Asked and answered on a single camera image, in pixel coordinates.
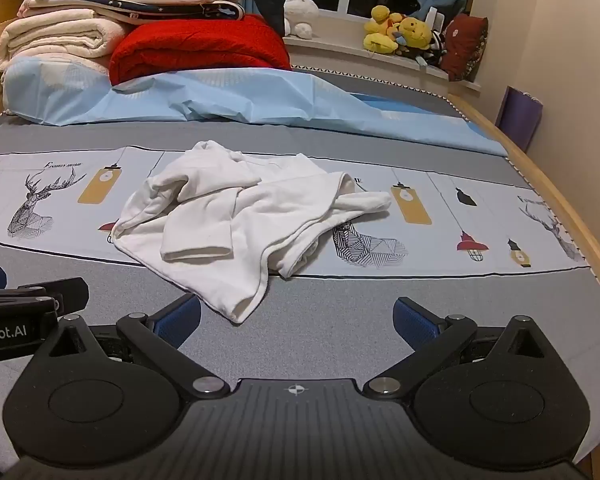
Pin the white long-sleeved shirt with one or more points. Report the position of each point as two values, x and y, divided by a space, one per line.
215 215

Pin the white windowsill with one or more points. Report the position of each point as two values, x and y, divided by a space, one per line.
350 55

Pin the white plush toy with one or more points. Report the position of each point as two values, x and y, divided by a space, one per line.
301 15

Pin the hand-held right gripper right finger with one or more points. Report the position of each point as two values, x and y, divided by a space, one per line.
414 324

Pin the wooden bed frame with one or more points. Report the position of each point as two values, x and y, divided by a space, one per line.
570 195

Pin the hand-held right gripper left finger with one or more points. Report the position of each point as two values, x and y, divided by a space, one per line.
179 320

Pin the yellow plush toy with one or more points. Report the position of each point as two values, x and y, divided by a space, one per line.
380 27
416 30

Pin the light blue sheet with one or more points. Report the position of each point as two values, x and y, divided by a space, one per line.
230 95

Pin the red folded blanket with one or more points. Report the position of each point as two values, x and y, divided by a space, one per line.
200 47

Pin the purple paper bag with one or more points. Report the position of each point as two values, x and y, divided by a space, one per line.
519 117

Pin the dark red cushion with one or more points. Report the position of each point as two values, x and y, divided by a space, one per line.
464 47

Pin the navy star-patterned blanket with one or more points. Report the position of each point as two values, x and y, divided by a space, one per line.
180 9

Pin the grey printed bed sheet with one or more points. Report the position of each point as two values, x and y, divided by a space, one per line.
330 310

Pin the cream folded blanket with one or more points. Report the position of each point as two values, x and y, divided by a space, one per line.
55 37

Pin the black and white striped toy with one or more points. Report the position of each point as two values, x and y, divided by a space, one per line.
436 50

